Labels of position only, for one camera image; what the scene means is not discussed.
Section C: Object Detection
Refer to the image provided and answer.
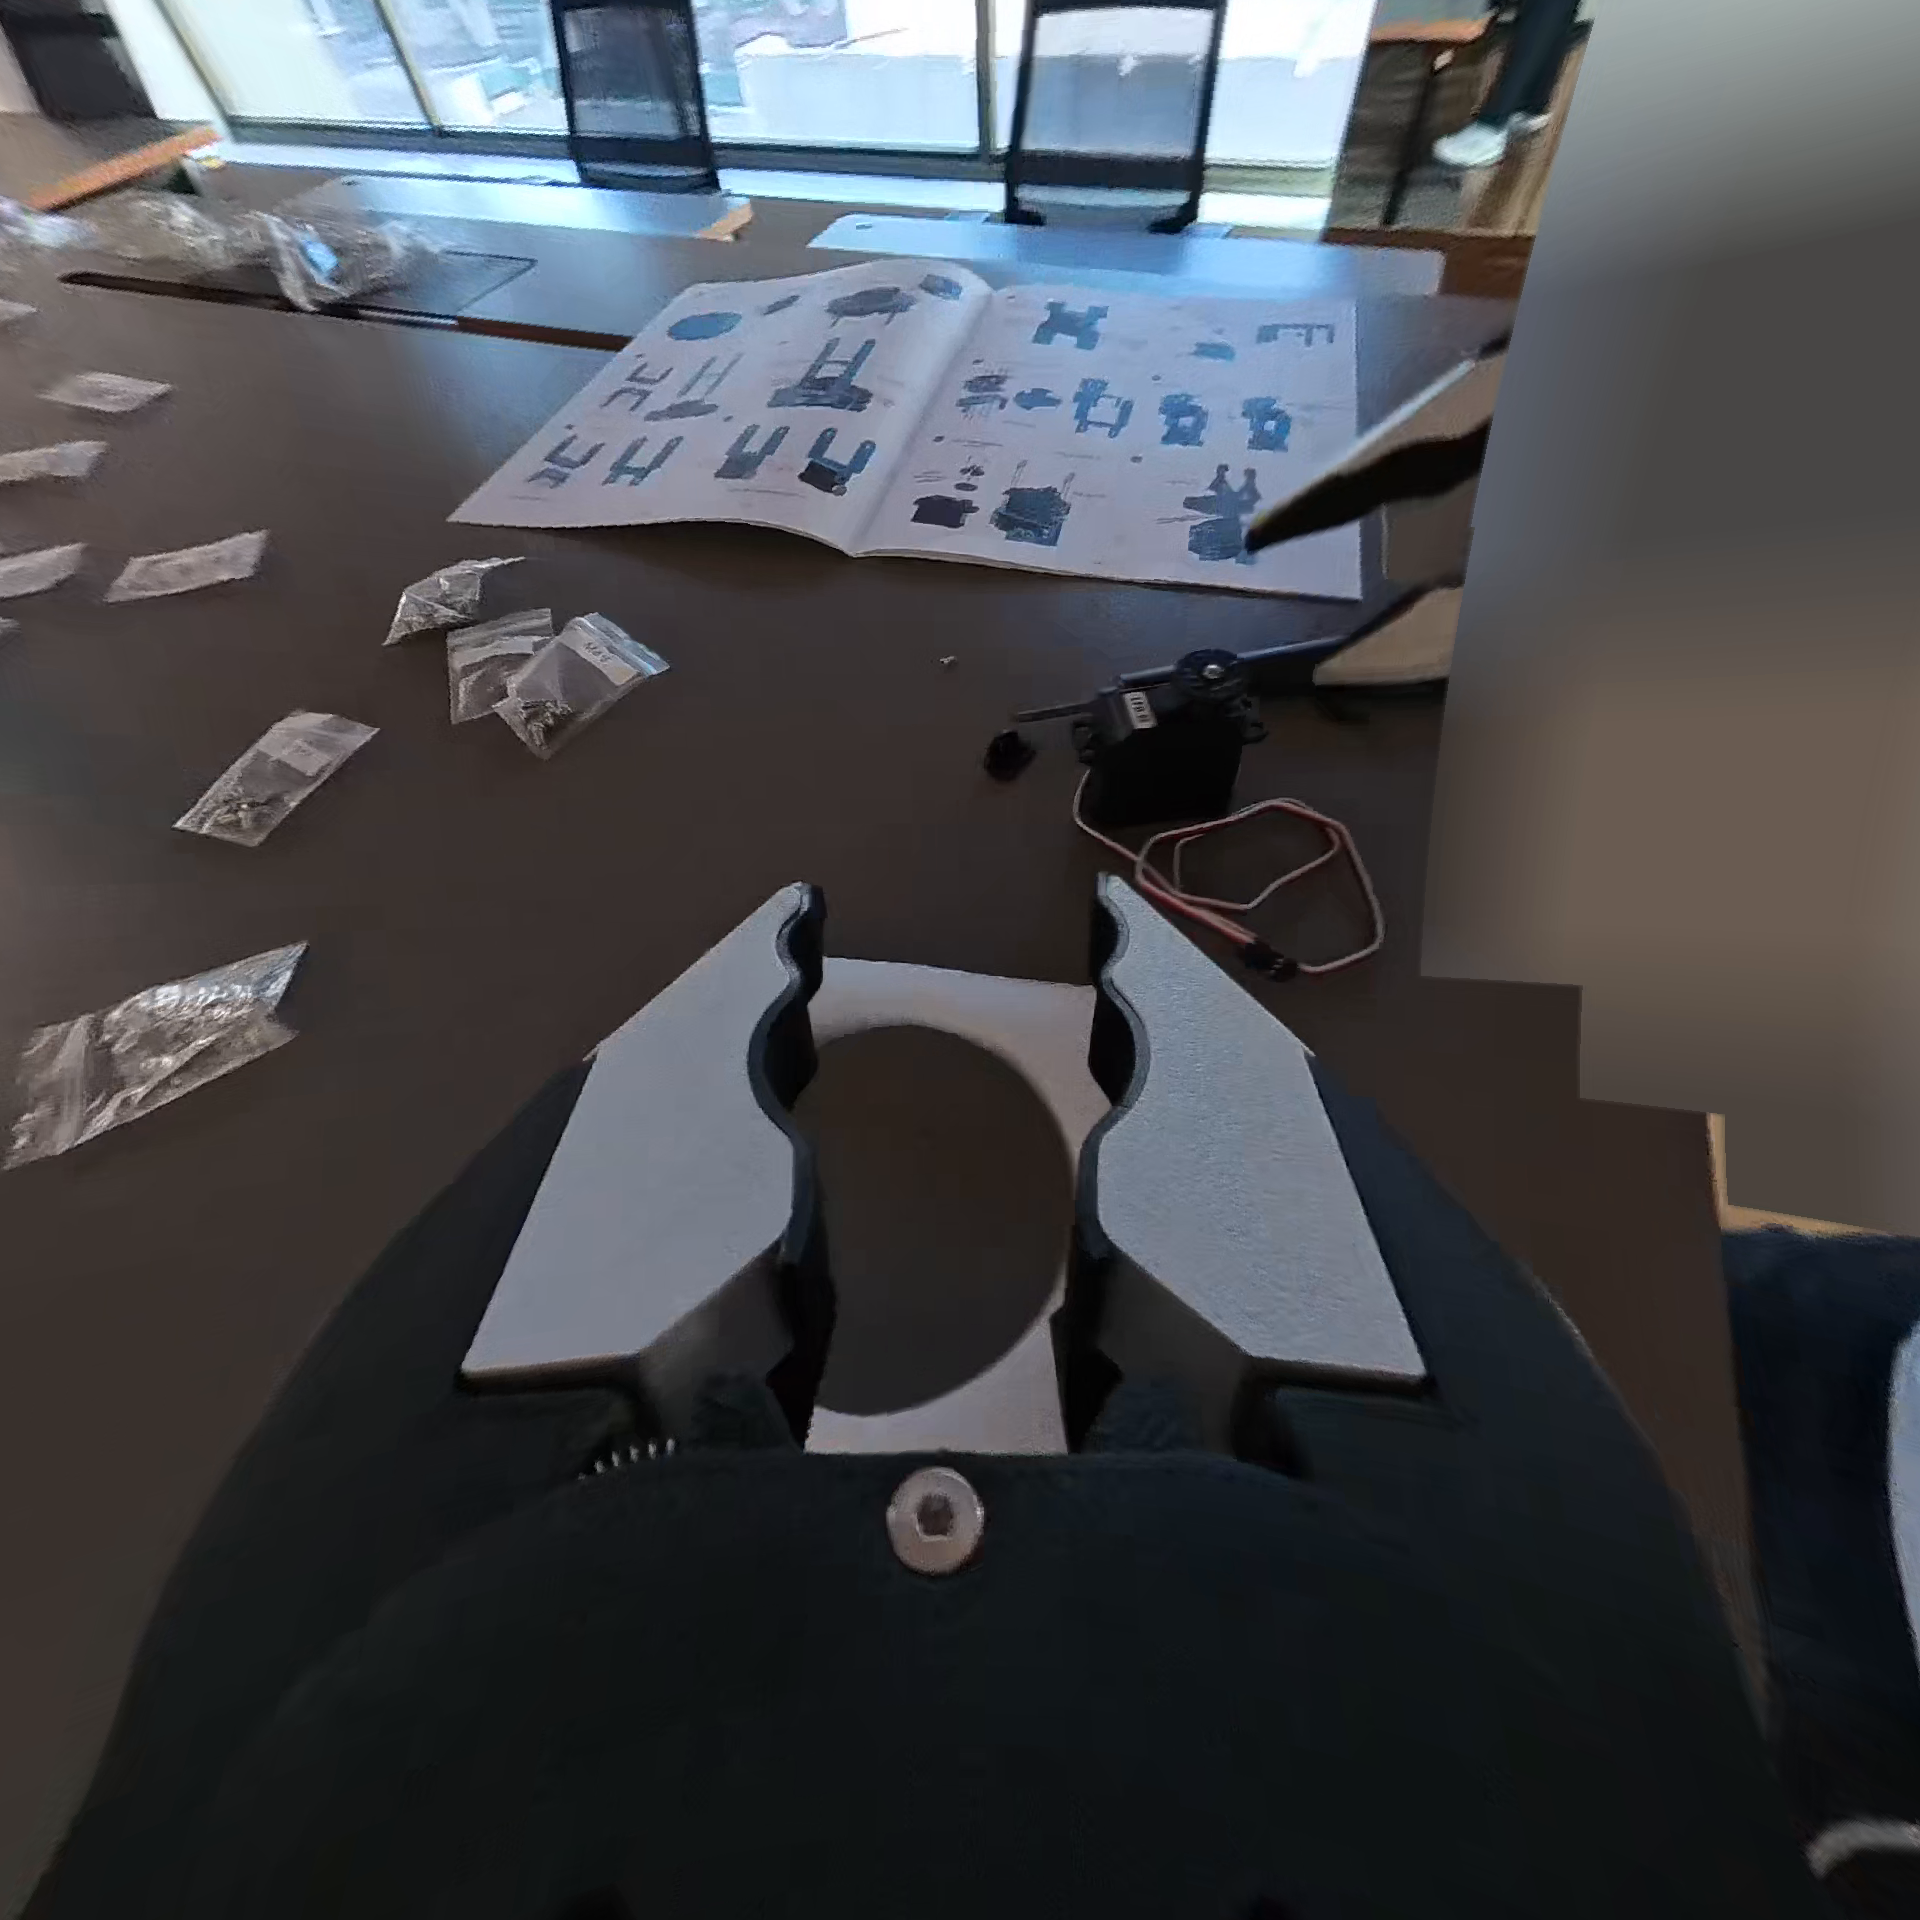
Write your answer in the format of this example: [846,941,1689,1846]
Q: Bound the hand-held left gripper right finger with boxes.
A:
[1054,873,1435,1454]

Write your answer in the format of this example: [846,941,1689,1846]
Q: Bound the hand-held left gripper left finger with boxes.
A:
[458,884,829,1454]

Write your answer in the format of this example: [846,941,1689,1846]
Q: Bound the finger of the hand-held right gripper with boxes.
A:
[1240,583,1465,691]
[1240,332,1511,552]

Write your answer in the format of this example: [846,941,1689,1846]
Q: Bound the black servo motor with wires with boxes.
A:
[1017,645,1386,988]

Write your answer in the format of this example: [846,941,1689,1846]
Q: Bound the white foam square frame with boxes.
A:
[798,959,1121,1454]

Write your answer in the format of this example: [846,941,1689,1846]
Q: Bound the dark grey desk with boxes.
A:
[0,157,1728,1920]

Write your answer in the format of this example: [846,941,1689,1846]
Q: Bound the illustrated instruction booklet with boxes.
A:
[447,253,1360,606]

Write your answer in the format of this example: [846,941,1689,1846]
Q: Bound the black mesh chair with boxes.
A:
[542,0,727,197]
[995,0,1230,240]

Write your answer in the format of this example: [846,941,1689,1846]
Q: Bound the person's dark trousers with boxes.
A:
[1721,1222,1920,1920]

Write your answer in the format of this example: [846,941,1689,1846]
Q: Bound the large glass window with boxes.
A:
[155,0,1372,167]

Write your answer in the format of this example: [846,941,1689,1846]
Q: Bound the crumpled clear plastic wrap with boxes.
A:
[0,189,266,286]
[238,211,440,315]

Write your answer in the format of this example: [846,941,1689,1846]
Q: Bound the wooden plank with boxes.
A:
[26,122,227,213]

